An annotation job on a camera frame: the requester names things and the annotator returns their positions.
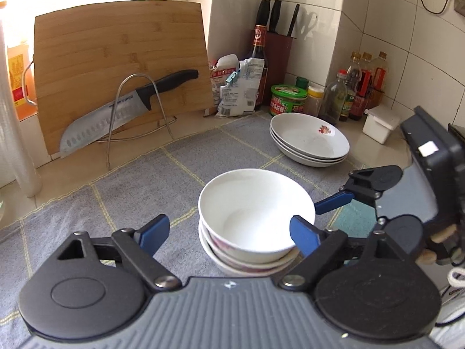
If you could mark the white plate with red print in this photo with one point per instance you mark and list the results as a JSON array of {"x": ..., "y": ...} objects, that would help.
[
  {"x": 312, "y": 160},
  {"x": 305, "y": 138},
  {"x": 314, "y": 165}
]

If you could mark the orange oil bottle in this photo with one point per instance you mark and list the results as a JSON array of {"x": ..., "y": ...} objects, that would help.
[{"x": 20, "y": 80}]

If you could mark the green cap bottle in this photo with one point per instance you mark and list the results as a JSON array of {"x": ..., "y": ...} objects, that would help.
[{"x": 302, "y": 81}]

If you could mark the bamboo cutting board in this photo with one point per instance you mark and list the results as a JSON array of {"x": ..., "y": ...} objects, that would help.
[{"x": 109, "y": 43}]

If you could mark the oil bottle yellow cap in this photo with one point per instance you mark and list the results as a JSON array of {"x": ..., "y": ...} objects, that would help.
[{"x": 380, "y": 72}]

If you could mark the white seasoning bag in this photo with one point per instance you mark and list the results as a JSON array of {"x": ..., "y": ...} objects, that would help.
[{"x": 243, "y": 94}]

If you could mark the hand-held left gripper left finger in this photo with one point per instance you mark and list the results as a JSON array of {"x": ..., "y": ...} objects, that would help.
[{"x": 154, "y": 234}]

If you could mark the dark sauce bottle red label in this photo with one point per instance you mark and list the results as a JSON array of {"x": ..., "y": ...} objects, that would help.
[{"x": 363, "y": 94}]

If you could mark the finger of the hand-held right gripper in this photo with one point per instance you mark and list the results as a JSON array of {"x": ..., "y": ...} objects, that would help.
[{"x": 332, "y": 203}]

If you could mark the white bowl pink floral print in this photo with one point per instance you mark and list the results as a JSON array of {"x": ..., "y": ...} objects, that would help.
[{"x": 212, "y": 241}]

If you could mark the white lidded seasoning box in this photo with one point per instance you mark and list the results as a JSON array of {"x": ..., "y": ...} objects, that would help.
[{"x": 377, "y": 127}]

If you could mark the grey checked mat cloth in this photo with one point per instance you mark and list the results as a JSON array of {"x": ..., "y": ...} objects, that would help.
[{"x": 109, "y": 196}]

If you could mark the teal binder clip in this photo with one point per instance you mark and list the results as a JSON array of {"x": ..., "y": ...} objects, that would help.
[{"x": 231, "y": 78}]

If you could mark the person's right hand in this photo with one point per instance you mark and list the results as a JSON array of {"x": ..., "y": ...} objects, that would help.
[{"x": 443, "y": 233}]

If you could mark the clear glass bottle red cap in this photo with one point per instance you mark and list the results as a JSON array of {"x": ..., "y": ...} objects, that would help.
[{"x": 334, "y": 98}]

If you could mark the green lid jar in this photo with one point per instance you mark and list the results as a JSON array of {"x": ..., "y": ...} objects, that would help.
[{"x": 288, "y": 92}]

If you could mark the dark sauce bottle green label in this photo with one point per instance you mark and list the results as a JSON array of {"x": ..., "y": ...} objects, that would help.
[{"x": 348, "y": 107}]

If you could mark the white bowl faint floral print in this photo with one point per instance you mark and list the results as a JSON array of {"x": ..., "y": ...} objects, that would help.
[{"x": 232, "y": 269}]

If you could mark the plain white bowl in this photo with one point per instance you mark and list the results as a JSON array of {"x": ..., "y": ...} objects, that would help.
[{"x": 254, "y": 207}]

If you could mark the teal cloth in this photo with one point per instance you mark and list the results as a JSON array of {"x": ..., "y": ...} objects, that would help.
[{"x": 358, "y": 218}]

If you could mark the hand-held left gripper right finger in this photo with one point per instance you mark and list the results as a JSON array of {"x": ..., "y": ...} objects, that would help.
[{"x": 305, "y": 236}]

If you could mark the yellow lid jar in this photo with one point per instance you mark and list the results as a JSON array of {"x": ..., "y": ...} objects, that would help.
[{"x": 315, "y": 101}]

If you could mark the white bag with red print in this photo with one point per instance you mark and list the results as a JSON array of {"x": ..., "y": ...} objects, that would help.
[{"x": 221, "y": 76}]

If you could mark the dark brown knife block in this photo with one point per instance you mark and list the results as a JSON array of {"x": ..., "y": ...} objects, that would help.
[{"x": 279, "y": 58}]

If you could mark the dark vinegar bottle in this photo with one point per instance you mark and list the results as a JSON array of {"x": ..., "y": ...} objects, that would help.
[{"x": 259, "y": 43}]

